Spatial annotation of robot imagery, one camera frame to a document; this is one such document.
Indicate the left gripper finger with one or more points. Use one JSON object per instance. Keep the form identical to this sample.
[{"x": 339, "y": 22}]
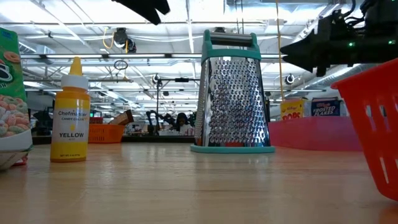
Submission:
[{"x": 146, "y": 7}]

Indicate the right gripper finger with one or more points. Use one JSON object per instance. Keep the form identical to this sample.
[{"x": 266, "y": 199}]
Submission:
[{"x": 304, "y": 53}]

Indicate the yellow Corn Pops box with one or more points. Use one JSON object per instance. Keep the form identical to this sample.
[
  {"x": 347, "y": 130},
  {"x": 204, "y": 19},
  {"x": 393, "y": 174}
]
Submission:
[{"x": 291, "y": 109}]

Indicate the blue Frosted Flakes box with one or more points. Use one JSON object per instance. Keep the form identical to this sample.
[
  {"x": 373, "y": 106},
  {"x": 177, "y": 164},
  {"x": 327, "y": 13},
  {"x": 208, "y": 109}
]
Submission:
[{"x": 326, "y": 107}]

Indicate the red lidded container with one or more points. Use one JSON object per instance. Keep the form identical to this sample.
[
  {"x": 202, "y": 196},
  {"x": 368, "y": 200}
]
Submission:
[{"x": 96, "y": 120}]

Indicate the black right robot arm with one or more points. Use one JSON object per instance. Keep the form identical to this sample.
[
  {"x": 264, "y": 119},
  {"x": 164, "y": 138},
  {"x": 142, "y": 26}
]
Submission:
[{"x": 384, "y": 11}]

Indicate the background black robot arm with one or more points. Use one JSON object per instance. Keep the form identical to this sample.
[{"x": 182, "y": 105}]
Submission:
[{"x": 158, "y": 119}]

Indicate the black ceiling device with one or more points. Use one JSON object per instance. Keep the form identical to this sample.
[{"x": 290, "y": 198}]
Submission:
[{"x": 124, "y": 39}]

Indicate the pink translucent tray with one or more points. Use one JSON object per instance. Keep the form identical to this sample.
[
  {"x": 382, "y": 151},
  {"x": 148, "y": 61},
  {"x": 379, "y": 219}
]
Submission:
[{"x": 311, "y": 133}]

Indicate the red perforated basket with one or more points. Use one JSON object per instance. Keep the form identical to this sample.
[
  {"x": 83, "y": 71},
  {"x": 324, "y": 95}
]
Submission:
[{"x": 373, "y": 124}]

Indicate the person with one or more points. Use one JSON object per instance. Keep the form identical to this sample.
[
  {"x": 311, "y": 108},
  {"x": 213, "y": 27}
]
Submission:
[{"x": 183, "y": 124}]

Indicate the orange plastic bin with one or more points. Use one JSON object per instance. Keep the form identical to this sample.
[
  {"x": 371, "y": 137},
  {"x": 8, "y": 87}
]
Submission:
[{"x": 105, "y": 133}]

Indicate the green Apple Jacks box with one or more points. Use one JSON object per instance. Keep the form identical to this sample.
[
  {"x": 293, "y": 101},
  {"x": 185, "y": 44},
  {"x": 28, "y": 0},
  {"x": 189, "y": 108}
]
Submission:
[{"x": 12, "y": 93}]

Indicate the small black ceiling camera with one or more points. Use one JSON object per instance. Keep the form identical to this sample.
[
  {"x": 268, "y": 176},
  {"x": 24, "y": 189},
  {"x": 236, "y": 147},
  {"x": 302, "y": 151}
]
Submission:
[
  {"x": 155, "y": 78},
  {"x": 289, "y": 79}
]

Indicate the black table frame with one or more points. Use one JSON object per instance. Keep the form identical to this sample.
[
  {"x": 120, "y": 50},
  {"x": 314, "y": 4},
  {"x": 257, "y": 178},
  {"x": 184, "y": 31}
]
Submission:
[{"x": 155, "y": 139}]

